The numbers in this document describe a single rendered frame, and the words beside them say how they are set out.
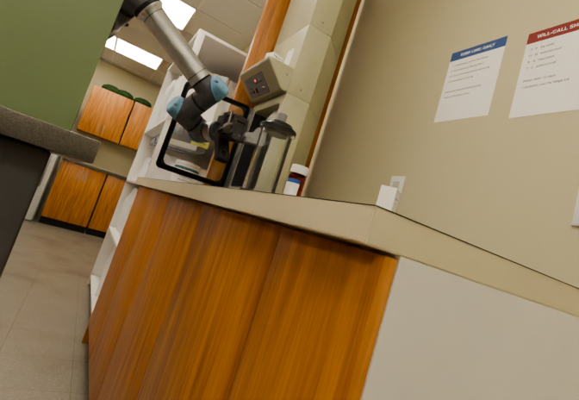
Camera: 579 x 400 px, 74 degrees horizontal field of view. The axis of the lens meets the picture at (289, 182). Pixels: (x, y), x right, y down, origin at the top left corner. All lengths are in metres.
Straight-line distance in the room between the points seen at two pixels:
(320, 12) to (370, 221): 1.39
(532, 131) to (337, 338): 0.94
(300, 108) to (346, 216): 1.16
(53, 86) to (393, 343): 0.65
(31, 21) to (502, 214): 1.14
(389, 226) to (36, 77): 0.61
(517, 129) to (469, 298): 0.83
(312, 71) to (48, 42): 1.05
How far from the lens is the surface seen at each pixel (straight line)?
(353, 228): 0.40
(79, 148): 0.73
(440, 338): 0.48
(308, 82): 1.59
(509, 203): 1.19
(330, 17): 1.72
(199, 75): 1.33
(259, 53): 1.94
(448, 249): 0.46
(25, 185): 0.79
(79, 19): 0.80
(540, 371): 0.66
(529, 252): 1.13
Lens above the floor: 0.89
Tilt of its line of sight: 7 degrees up
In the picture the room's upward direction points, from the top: 18 degrees clockwise
